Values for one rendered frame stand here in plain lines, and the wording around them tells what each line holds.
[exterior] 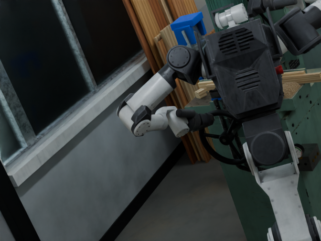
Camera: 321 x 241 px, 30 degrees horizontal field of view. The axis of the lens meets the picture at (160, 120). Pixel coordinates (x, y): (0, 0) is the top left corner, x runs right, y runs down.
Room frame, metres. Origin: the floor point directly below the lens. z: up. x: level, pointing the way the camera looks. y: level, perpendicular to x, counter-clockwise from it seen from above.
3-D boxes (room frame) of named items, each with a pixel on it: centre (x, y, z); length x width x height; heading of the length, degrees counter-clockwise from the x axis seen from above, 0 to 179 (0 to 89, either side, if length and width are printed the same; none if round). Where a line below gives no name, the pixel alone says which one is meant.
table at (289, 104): (2.67, -0.40, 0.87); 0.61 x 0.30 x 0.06; 48
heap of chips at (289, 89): (2.52, -0.59, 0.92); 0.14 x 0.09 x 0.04; 138
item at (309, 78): (2.70, -0.52, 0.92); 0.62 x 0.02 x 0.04; 48
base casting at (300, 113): (2.83, -0.56, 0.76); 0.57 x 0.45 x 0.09; 138
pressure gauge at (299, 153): (2.41, -0.54, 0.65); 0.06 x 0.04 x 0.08; 48
